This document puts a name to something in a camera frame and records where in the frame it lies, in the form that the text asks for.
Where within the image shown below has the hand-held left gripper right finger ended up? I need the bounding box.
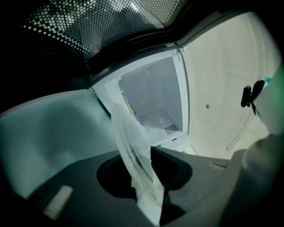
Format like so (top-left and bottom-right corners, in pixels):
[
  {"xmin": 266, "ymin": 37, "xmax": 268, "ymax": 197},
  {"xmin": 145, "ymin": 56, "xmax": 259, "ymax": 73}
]
[{"xmin": 150, "ymin": 146, "xmax": 237, "ymax": 227}]

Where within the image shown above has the black head-mounted camera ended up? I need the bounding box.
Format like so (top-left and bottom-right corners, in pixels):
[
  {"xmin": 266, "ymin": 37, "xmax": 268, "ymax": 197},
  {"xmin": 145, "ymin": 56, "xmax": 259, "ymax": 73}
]
[{"xmin": 241, "ymin": 79, "xmax": 266, "ymax": 109}]

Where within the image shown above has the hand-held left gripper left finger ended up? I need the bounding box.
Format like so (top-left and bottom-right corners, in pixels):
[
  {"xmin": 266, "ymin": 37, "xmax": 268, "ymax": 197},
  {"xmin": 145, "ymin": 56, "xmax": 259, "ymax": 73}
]
[{"xmin": 28, "ymin": 153, "xmax": 156, "ymax": 227}]

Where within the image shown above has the long white ceiling light track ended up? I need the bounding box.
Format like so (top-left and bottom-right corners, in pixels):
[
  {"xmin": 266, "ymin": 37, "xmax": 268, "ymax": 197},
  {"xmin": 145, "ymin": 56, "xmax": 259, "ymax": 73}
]
[{"xmin": 225, "ymin": 115, "xmax": 255, "ymax": 151}]

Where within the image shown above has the clear plastic plate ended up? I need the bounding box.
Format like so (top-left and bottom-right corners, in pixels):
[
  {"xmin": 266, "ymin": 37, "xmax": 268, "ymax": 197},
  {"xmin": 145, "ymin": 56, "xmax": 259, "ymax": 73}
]
[{"xmin": 110, "ymin": 103, "xmax": 166, "ymax": 210}]

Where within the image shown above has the white microwave oven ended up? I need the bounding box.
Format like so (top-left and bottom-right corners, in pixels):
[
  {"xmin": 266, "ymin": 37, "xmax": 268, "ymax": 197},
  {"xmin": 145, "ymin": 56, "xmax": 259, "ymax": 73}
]
[{"xmin": 13, "ymin": 0, "xmax": 222, "ymax": 156}]

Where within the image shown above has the beige roller ring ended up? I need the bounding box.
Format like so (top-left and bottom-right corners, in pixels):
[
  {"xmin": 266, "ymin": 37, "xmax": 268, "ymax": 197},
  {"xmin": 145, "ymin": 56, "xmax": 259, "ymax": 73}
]
[{"xmin": 126, "ymin": 103, "xmax": 136, "ymax": 116}]

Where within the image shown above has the person's grey shirt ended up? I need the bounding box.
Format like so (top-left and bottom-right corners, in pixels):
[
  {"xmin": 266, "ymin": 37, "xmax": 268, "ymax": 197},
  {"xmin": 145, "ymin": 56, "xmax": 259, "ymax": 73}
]
[{"xmin": 250, "ymin": 66, "xmax": 284, "ymax": 138}]

